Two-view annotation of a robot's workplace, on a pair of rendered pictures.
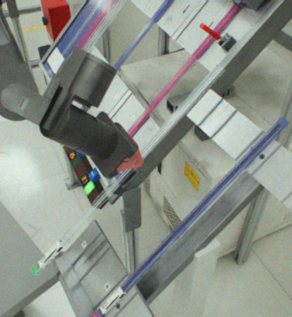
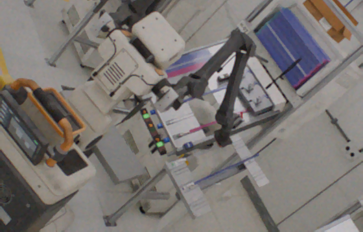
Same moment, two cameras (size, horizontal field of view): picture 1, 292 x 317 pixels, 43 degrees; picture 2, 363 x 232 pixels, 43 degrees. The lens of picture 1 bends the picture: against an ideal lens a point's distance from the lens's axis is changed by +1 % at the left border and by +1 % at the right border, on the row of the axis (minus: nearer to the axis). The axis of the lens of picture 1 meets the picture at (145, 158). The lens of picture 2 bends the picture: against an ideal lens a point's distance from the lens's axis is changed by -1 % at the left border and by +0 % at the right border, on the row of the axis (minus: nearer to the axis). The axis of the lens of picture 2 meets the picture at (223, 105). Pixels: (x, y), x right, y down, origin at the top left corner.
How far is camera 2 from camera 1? 2.03 m
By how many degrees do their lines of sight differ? 36
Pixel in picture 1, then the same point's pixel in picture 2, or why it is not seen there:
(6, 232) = (123, 145)
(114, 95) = (184, 111)
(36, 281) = (139, 172)
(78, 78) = (236, 121)
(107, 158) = (224, 142)
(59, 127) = (228, 130)
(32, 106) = (229, 123)
